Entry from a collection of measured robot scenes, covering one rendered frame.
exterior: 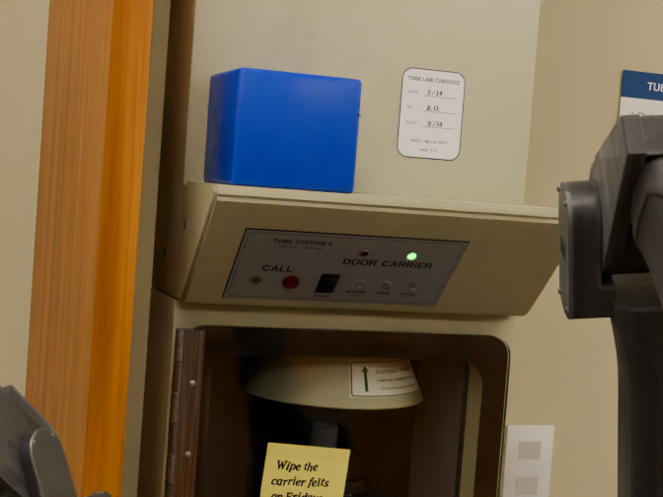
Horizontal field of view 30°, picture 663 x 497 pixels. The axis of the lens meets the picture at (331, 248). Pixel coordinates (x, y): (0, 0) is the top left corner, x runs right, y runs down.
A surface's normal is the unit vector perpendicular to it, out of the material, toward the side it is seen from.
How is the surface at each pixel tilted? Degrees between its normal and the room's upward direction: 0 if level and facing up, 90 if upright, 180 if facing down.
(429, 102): 90
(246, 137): 90
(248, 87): 90
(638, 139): 57
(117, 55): 90
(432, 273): 135
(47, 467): 68
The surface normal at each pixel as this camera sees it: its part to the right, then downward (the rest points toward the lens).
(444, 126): 0.32, 0.07
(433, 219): 0.18, 0.76
